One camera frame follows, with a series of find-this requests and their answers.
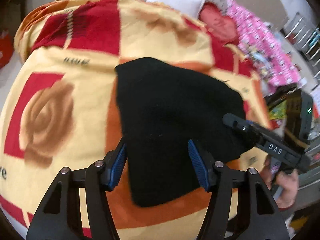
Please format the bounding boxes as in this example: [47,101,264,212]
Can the black pants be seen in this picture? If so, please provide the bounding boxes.
[116,57,253,207]

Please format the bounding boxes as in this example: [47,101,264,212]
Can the grey sleeve forearm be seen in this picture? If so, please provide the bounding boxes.
[279,203,296,220]

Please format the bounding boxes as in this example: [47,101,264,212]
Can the person right hand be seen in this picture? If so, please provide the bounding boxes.
[260,156,299,209]

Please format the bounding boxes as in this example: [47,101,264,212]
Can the pink patterned quilt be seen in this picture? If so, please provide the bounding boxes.
[227,0,300,92]

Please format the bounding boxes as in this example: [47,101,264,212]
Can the red heart-shaped cushion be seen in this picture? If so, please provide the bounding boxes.
[199,2,239,45]

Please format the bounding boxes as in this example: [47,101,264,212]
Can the red yellow orange blanket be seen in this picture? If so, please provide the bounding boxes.
[1,0,271,238]

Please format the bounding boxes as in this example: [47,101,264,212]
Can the metal shelf rack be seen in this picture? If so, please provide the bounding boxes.
[282,12,319,82]

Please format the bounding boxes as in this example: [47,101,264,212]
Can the red shopping bag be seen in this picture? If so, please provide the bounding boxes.
[0,29,14,68]

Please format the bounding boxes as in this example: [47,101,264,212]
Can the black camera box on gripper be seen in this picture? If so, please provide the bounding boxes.
[284,89,313,151]

